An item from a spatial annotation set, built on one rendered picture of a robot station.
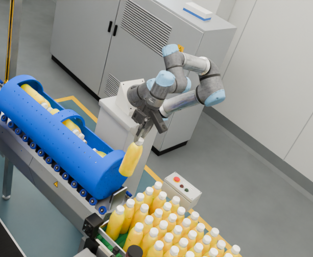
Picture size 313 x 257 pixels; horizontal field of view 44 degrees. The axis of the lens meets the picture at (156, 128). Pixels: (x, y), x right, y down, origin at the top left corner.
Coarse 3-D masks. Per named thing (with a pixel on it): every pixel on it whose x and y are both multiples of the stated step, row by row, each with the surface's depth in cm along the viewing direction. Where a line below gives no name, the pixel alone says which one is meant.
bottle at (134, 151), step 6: (132, 144) 179; (138, 144) 178; (132, 150) 179; (138, 150) 179; (126, 156) 182; (132, 156) 179; (138, 156) 180; (126, 162) 182; (132, 162) 181; (120, 168) 186; (126, 168) 183; (132, 168) 184; (126, 174) 185
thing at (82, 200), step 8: (0, 120) 239; (8, 128) 235; (16, 136) 232; (24, 144) 229; (32, 152) 225; (40, 160) 222; (48, 168) 219; (56, 176) 216; (64, 184) 213; (72, 192) 210; (80, 200) 207; (88, 208) 205
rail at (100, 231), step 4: (100, 228) 188; (100, 232) 188; (104, 232) 187; (104, 236) 187; (108, 236) 186; (108, 240) 186; (112, 240) 185; (112, 244) 185; (116, 244) 184; (120, 248) 182; (120, 252) 183; (124, 252) 181; (124, 256) 182
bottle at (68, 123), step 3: (51, 111) 217; (54, 111) 217; (57, 111) 218; (66, 120) 213; (69, 120) 214; (63, 123) 212; (66, 123) 212; (69, 123) 212; (72, 123) 213; (66, 126) 212; (69, 126) 212; (72, 126) 212; (75, 126) 214; (69, 129) 211; (72, 129) 212; (75, 129) 212
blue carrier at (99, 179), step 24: (0, 96) 225; (24, 96) 219; (48, 96) 242; (24, 120) 216; (48, 120) 209; (72, 120) 233; (48, 144) 207; (72, 144) 200; (96, 144) 225; (72, 168) 199; (96, 168) 192; (96, 192) 195
